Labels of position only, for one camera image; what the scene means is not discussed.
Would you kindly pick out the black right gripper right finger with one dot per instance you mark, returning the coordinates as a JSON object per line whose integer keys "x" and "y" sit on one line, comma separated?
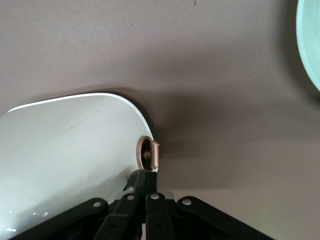
{"x": 157, "y": 215}

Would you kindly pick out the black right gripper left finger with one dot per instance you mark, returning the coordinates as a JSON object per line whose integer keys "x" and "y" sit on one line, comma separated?
{"x": 125, "y": 207}

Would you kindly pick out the white two-slot toaster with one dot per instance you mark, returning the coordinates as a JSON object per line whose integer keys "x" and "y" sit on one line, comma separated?
{"x": 62, "y": 155}

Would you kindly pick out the brown table cover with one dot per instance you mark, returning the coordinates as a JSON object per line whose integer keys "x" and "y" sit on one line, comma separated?
{"x": 200, "y": 75}

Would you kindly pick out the pale green round plate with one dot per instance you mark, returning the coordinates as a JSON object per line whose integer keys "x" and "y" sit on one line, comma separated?
{"x": 311, "y": 37}

